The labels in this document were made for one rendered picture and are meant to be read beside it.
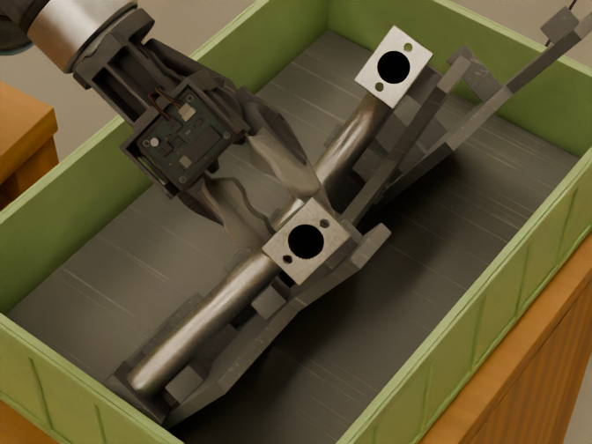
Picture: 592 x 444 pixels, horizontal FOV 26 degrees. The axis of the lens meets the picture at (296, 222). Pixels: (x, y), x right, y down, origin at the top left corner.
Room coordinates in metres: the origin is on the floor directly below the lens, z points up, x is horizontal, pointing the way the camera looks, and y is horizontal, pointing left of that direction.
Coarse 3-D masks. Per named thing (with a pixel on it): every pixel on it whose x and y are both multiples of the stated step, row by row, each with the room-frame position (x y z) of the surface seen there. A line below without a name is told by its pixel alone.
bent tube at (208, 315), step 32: (288, 224) 0.60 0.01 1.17; (320, 224) 0.60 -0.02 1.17; (256, 256) 0.67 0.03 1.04; (320, 256) 0.58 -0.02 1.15; (224, 288) 0.66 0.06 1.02; (256, 288) 0.66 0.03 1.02; (192, 320) 0.64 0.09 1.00; (224, 320) 0.64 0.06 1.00; (160, 352) 0.62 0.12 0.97; (192, 352) 0.62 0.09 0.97; (160, 384) 0.60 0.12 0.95
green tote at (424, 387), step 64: (256, 0) 1.10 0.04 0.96; (320, 0) 1.18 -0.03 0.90; (384, 0) 1.14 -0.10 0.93; (448, 0) 1.10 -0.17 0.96; (256, 64) 1.08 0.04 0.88; (448, 64) 1.08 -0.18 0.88; (512, 64) 1.04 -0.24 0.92; (576, 64) 1.00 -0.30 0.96; (128, 128) 0.92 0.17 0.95; (576, 128) 0.98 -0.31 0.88; (64, 192) 0.84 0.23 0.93; (128, 192) 0.91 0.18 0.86; (576, 192) 0.84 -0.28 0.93; (0, 256) 0.77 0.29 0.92; (64, 256) 0.83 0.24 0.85; (512, 256) 0.74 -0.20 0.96; (0, 320) 0.67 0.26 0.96; (448, 320) 0.67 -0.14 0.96; (512, 320) 0.77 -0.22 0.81; (0, 384) 0.68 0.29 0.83; (64, 384) 0.62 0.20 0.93; (448, 384) 0.68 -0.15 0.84
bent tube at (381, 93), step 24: (384, 48) 0.77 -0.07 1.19; (360, 72) 0.76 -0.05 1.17; (384, 72) 0.80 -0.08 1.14; (408, 72) 0.84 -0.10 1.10; (384, 96) 0.74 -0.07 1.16; (360, 120) 0.82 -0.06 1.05; (384, 120) 0.82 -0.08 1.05; (336, 144) 0.81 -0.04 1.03; (360, 144) 0.81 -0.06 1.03; (336, 168) 0.79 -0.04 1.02; (288, 216) 0.77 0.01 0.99
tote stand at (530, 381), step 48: (576, 288) 0.83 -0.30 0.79; (528, 336) 0.77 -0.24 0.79; (576, 336) 0.88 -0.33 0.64; (480, 384) 0.71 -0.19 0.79; (528, 384) 0.77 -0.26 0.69; (576, 384) 0.93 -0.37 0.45; (0, 432) 0.65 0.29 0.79; (432, 432) 0.65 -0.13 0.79; (480, 432) 0.68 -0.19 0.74; (528, 432) 0.81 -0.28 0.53
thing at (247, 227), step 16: (208, 192) 0.61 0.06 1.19; (224, 192) 0.63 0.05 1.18; (240, 192) 0.63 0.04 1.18; (224, 208) 0.61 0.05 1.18; (240, 208) 0.62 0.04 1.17; (224, 224) 0.59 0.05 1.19; (240, 224) 0.60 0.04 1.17; (256, 224) 0.61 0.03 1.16; (240, 240) 0.58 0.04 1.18; (256, 240) 0.60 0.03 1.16; (288, 256) 0.59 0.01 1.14
